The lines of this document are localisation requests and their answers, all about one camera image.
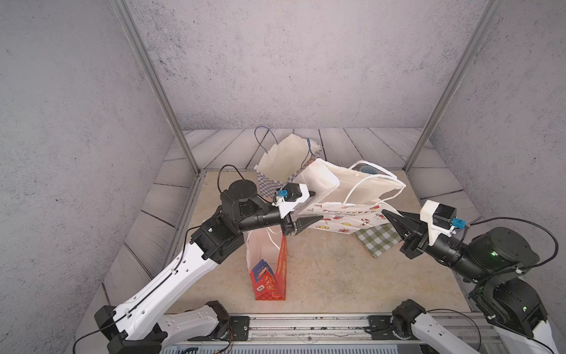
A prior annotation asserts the metal frame post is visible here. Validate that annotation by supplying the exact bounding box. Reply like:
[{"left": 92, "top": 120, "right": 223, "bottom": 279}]
[
  {"left": 110, "top": 0, "right": 200, "bottom": 174},
  {"left": 403, "top": 0, "right": 503, "bottom": 173}
]

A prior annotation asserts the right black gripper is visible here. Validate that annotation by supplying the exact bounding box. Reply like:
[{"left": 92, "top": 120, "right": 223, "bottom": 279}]
[{"left": 382, "top": 207, "right": 488, "bottom": 286}]

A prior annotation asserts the blue checkered paper bag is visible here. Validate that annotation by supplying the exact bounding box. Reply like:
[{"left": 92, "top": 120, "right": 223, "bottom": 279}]
[{"left": 253, "top": 125, "right": 323, "bottom": 199}]

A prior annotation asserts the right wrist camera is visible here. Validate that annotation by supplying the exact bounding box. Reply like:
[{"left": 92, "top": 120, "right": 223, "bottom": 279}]
[{"left": 419, "top": 200, "right": 467, "bottom": 246}]

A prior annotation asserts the green checkered cloth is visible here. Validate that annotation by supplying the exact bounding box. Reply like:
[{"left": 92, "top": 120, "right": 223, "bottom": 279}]
[{"left": 354, "top": 223, "right": 402, "bottom": 258}]

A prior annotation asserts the light blue mug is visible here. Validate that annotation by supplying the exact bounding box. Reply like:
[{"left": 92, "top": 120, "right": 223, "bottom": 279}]
[{"left": 357, "top": 165, "right": 380, "bottom": 175}]

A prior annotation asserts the right metal frame post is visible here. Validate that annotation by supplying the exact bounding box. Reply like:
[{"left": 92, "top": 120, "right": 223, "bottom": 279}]
[{"left": 403, "top": 0, "right": 503, "bottom": 173}]

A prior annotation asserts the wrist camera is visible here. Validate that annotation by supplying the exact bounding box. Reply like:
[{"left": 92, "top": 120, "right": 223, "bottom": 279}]
[
  {"left": 419, "top": 200, "right": 467, "bottom": 246},
  {"left": 273, "top": 183, "right": 311, "bottom": 219}
]

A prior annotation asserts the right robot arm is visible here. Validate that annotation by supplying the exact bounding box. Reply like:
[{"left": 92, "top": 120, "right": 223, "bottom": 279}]
[{"left": 383, "top": 201, "right": 558, "bottom": 353}]

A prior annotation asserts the red and white paper bag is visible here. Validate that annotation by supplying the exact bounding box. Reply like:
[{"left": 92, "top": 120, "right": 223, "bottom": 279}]
[{"left": 245, "top": 226, "right": 287, "bottom": 301}]

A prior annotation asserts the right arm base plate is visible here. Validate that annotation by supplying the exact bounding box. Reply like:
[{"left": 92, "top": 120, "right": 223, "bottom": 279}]
[{"left": 364, "top": 315, "right": 395, "bottom": 340}]

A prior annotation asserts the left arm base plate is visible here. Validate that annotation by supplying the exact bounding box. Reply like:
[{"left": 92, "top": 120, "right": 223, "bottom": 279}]
[{"left": 221, "top": 316, "right": 251, "bottom": 342}]

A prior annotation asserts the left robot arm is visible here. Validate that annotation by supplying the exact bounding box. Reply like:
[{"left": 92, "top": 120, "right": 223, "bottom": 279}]
[{"left": 94, "top": 179, "right": 321, "bottom": 353}]

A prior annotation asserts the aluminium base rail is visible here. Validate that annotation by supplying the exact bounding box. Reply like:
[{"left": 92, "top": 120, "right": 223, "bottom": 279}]
[{"left": 116, "top": 312, "right": 509, "bottom": 354}]

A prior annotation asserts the left metal frame post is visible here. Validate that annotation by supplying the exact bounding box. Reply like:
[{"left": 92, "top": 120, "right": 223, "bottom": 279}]
[{"left": 110, "top": 0, "right": 200, "bottom": 174}]

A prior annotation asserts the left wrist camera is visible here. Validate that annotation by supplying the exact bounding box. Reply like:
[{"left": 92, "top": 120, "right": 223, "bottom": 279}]
[{"left": 273, "top": 183, "right": 311, "bottom": 219}]

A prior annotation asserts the white happy every day bag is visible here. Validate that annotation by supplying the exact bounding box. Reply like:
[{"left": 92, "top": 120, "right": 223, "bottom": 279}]
[{"left": 293, "top": 159, "right": 406, "bottom": 235}]

